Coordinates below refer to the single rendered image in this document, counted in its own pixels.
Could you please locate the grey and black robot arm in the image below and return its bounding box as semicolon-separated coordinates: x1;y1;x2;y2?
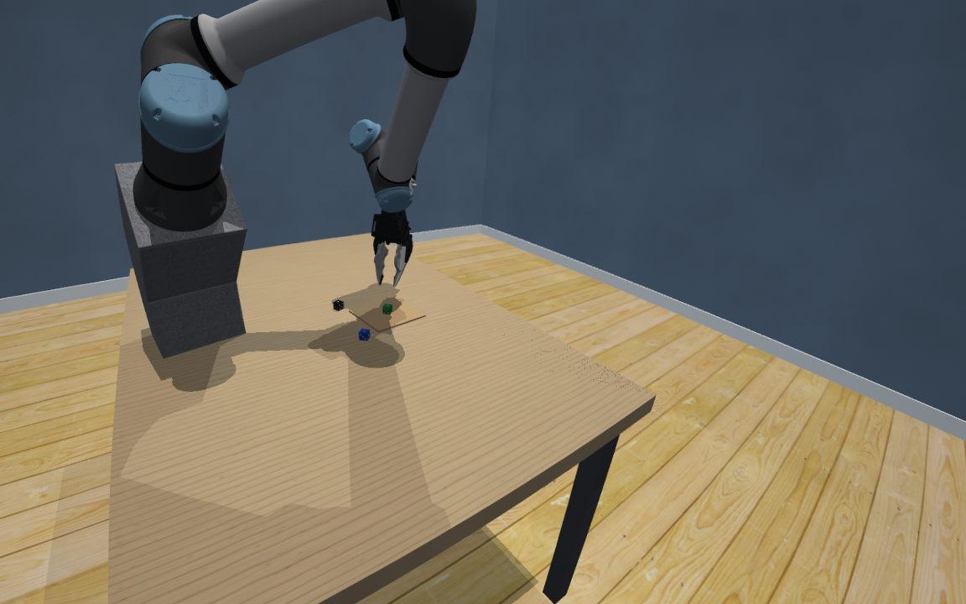
132;0;476;232

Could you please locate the tan square mat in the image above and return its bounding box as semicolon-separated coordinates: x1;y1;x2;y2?
349;297;426;332

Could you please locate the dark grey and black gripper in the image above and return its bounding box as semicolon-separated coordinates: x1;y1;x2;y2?
371;210;413;287

